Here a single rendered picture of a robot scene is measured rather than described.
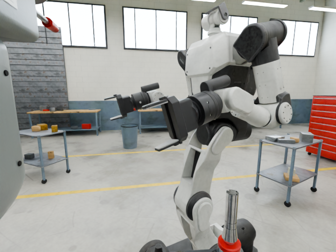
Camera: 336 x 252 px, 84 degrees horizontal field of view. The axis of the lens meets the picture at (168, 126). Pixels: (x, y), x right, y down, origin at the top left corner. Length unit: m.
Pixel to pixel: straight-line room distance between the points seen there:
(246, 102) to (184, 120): 0.21
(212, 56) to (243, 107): 0.29
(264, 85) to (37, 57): 8.13
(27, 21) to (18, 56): 8.29
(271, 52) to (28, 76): 8.24
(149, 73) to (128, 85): 0.98
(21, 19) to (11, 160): 0.23
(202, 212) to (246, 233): 0.46
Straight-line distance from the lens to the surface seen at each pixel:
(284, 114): 0.76
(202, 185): 0.93
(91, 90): 7.96
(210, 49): 0.82
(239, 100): 0.57
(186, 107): 0.48
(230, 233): 0.45
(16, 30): 0.42
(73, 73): 8.13
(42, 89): 8.38
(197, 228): 0.97
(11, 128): 0.40
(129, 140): 5.18
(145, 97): 0.98
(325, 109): 5.47
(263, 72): 0.76
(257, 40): 0.74
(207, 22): 0.95
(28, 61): 8.58
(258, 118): 0.70
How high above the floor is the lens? 1.54
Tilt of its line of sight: 10 degrees down
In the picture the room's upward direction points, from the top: straight up
